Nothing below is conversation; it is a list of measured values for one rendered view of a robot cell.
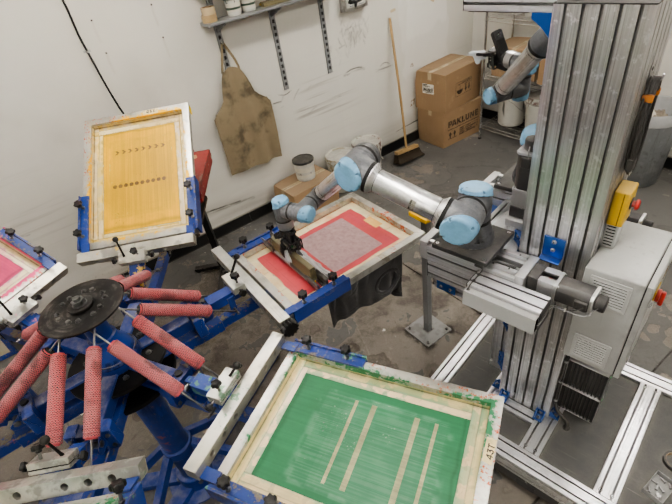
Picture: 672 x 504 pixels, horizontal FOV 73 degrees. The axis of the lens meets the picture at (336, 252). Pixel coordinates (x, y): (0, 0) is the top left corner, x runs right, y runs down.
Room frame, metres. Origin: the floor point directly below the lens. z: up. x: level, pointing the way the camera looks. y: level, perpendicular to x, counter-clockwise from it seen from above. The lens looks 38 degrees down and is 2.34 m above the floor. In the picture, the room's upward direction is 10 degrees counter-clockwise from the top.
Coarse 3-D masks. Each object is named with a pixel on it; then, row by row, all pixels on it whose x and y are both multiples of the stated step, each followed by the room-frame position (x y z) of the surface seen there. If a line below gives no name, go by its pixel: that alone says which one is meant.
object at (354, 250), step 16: (352, 240) 1.84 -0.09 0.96; (368, 240) 1.82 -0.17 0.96; (384, 240) 1.79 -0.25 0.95; (320, 256) 1.76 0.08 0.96; (336, 256) 1.73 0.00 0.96; (352, 256) 1.71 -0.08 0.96; (368, 256) 1.69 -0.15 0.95; (288, 272) 1.68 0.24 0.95; (288, 288) 1.56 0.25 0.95; (304, 288) 1.54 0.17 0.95
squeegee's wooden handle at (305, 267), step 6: (276, 240) 1.81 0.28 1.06; (276, 246) 1.80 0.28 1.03; (294, 252) 1.69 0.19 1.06; (294, 258) 1.65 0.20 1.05; (300, 258) 1.64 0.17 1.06; (294, 264) 1.67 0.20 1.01; (300, 264) 1.61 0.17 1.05; (306, 264) 1.58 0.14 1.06; (300, 270) 1.62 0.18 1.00; (306, 270) 1.57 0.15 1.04; (312, 270) 1.55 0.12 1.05; (312, 276) 1.55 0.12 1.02
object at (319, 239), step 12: (336, 216) 2.08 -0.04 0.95; (348, 216) 2.06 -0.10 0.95; (360, 216) 2.04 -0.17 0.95; (324, 228) 1.99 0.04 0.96; (336, 228) 1.97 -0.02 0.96; (348, 228) 1.95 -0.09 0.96; (360, 228) 1.93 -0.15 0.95; (312, 240) 1.90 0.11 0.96; (324, 240) 1.88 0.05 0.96; (336, 240) 1.86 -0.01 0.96; (312, 252) 1.80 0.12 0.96; (264, 264) 1.77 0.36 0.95; (276, 264) 1.76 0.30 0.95; (276, 276) 1.66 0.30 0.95
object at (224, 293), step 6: (222, 288) 1.55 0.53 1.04; (228, 288) 1.54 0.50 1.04; (216, 294) 1.51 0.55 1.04; (222, 294) 1.51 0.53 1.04; (228, 294) 1.50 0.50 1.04; (210, 300) 1.48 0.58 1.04; (216, 300) 1.47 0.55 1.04; (222, 300) 1.48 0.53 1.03; (216, 306) 1.47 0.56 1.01; (222, 306) 1.48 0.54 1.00
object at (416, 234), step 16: (352, 192) 2.25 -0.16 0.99; (336, 208) 2.15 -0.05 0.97; (368, 208) 2.07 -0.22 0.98; (304, 224) 2.04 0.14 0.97; (400, 224) 1.85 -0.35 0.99; (416, 240) 1.72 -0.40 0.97; (240, 256) 1.83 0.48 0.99; (384, 256) 1.63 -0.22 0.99; (256, 272) 1.68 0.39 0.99; (352, 272) 1.55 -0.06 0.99; (368, 272) 1.57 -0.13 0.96; (272, 288) 1.54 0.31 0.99; (288, 304) 1.42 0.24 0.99
